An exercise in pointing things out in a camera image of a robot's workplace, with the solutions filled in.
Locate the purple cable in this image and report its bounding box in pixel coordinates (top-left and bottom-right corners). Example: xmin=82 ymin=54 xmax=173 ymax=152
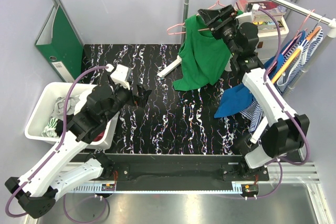
xmin=4 ymin=66 xmax=113 ymax=223
xmin=258 ymin=7 xmax=312 ymax=200

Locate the blue white striped top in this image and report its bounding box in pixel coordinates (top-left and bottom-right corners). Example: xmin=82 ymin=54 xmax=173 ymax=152
xmin=240 ymin=26 xmax=323 ymax=133

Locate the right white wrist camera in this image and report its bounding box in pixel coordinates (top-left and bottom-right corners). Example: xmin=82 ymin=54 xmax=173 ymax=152
xmin=236 ymin=4 xmax=260 ymax=24

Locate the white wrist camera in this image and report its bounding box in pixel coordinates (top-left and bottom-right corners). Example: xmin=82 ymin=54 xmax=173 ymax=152
xmin=106 ymin=64 xmax=131 ymax=90
xmin=236 ymin=4 xmax=260 ymax=24

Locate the blue tank top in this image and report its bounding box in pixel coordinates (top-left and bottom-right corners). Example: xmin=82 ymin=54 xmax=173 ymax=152
xmin=214 ymin=31 xmax=307 ymax=119

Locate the white laundry bin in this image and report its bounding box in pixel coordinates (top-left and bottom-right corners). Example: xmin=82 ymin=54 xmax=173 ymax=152
xmin=24 ymin=82 xmax=119 ymax=150

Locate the white three-drawer unit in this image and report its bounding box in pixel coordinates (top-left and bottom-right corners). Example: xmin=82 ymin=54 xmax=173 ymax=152
xmin=224 ymin=16 xmax=289 ymax=72

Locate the metal clothes rack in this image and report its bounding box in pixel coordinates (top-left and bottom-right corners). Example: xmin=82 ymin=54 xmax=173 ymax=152
xmin=156 ymin=0 xmax=336 ymax=141

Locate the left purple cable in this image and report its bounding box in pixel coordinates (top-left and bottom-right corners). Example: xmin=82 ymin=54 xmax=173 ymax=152
xmin=4 ymin=66 xmax=113 ymax=223

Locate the white garment in bin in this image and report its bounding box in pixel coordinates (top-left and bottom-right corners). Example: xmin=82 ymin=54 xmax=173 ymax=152
xmin=66 ymin=90 xmax=91 ymax=115

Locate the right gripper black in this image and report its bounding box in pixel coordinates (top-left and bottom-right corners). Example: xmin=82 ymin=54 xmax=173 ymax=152
xmin=198 ymin=5 xmax=239 ymax=57

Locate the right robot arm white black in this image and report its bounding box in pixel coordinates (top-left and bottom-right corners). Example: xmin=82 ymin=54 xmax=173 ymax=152
xmin=198 ymin=5 xmax=310 ymax=180

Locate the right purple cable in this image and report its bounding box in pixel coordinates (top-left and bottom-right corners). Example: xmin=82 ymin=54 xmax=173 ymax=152
xmin=258 ymin=7 xmax=312 ymax=200

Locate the pink hanger with blue top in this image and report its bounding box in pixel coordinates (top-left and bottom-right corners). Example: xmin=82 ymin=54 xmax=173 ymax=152
xmin=268 ymin=9 xmax=315 ymax=75

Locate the orange wooden hanger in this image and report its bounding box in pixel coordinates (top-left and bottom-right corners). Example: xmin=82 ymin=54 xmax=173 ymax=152
xmin=271 ymin=26 xmax=323 ymax=87

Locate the maroon garment in bin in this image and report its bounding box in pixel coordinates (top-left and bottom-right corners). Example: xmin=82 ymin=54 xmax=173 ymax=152
xmin=93 ymin=131 xmax=106 ymax=142

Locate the middle book teal cover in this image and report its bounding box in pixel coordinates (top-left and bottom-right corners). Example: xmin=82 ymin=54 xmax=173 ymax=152
xmin=253 ymin=18 xmax=275 ymax=25

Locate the top book pink cover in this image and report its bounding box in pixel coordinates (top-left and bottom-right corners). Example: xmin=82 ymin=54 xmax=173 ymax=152
xmin=234 ymin=0 xmax=287 ymax=16

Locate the green tank top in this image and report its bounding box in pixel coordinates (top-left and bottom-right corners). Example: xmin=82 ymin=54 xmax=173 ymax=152
xmin=173 ymin=15 xmax=230 ymax=91

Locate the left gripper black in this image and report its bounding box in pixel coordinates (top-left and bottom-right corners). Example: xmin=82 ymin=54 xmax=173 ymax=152
xmin=103 ymin=72 xmax=152 ymax=123

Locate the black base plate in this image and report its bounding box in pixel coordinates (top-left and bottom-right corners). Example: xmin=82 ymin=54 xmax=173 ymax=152
xmin=69 ymin=153 xmax=271 ymax=192

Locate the green lever arch binder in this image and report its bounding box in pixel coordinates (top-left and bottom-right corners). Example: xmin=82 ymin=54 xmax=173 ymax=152
xmin=35 ymin=6 xmax=83 ymax=83

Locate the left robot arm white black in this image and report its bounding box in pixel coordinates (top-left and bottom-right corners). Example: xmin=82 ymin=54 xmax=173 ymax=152
xmin=5 ymin=84 xmax=152 ymax=219

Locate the green white striped garment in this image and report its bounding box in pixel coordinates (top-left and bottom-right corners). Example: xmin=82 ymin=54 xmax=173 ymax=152
xmin=41 ymin=117 xmax=59 ymax=138

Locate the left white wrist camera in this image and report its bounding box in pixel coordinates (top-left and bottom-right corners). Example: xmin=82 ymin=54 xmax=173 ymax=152
xmin=106 ymin=64 xmax=131 ymax=90

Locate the grey garment in bin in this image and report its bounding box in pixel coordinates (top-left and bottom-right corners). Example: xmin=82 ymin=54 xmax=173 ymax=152
xmin=51 ymin=97 xmax=65 ymax=120

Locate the bottom book yellow black cover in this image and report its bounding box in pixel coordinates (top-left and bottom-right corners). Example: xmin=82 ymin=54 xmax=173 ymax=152
xmin=254 ymin=20 xmax=288 ymax=35

